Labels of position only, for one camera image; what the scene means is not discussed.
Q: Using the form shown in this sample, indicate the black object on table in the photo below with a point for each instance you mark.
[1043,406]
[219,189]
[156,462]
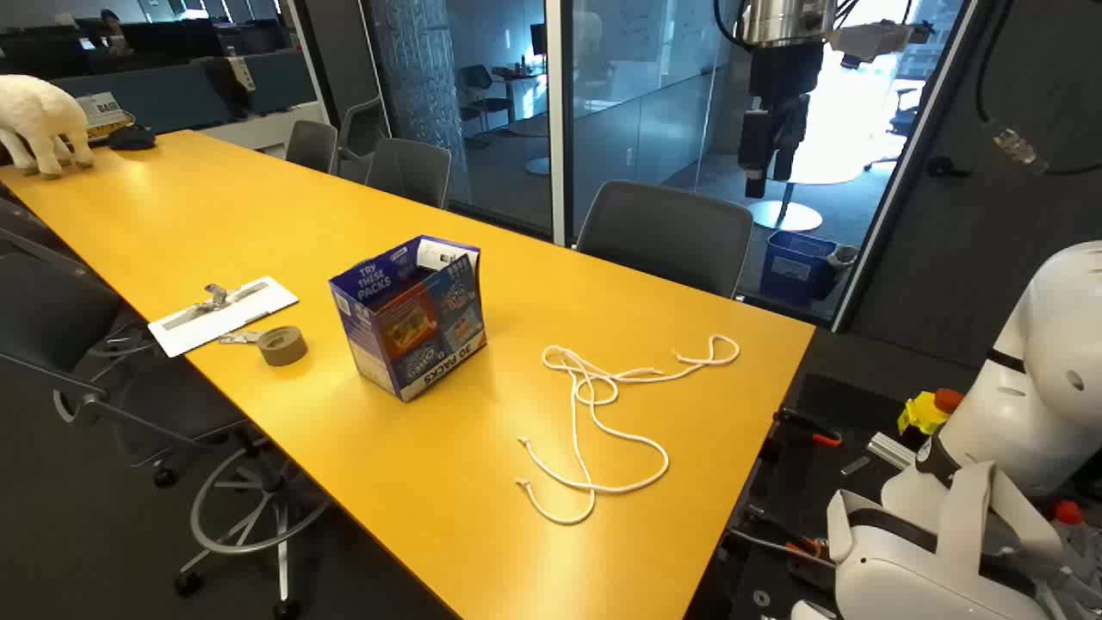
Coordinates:
[134,141]

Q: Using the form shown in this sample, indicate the grey office chair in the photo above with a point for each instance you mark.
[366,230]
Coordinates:
[411,169]
[312,145]
[669,231]

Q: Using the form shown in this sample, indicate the grey office chair middle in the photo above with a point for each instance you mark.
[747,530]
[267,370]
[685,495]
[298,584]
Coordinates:
[411,169]

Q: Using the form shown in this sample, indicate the grey office chair far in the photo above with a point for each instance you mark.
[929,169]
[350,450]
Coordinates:
[312,145]

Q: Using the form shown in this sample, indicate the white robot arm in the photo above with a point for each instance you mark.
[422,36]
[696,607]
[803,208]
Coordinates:
[990,281]

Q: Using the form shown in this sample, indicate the white VR headset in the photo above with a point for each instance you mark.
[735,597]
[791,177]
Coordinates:
[988,555]

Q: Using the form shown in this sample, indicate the blue recycling bin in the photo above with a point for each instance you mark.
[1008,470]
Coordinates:
[803,270]

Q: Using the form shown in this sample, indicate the brown tape roll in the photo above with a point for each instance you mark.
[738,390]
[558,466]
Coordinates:
[282,347]

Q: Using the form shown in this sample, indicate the black office chair left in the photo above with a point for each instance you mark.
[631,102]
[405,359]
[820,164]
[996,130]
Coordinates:
[59,324]

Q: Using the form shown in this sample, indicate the white flat paper tray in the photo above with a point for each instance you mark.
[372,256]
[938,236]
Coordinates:
[219,314]

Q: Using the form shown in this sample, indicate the yellow red emergency button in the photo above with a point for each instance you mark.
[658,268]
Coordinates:
[929,411]

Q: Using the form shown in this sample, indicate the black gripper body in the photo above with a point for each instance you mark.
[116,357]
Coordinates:
[777,118]

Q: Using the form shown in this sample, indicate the blue cardboard box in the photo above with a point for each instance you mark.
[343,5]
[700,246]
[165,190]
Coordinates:
[411,314]

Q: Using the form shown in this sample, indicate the grey office chair near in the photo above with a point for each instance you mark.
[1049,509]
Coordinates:
[669,231]

